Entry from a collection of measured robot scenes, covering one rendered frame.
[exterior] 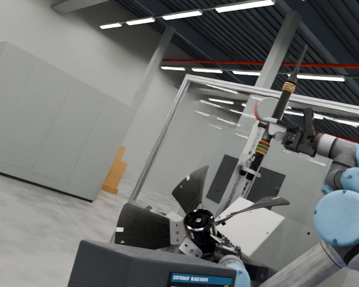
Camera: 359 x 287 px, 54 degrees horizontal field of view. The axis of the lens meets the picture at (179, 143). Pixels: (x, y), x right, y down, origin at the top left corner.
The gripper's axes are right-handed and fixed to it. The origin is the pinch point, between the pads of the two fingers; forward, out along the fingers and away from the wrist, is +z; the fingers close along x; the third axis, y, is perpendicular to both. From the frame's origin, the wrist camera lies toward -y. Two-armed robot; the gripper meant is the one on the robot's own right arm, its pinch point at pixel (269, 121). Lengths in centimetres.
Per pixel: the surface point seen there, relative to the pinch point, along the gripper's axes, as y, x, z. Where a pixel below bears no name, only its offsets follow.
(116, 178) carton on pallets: 129, 603, 564
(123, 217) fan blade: 58, -6, 39
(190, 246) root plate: 54, -5, 7
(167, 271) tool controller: 42, -82, -28
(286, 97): -10.3, -1.4, -2.8
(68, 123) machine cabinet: 42, 299, 464
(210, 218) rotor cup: 42.1, -1.9, 5.1
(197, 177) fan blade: 30.6, 14.4, 25.9
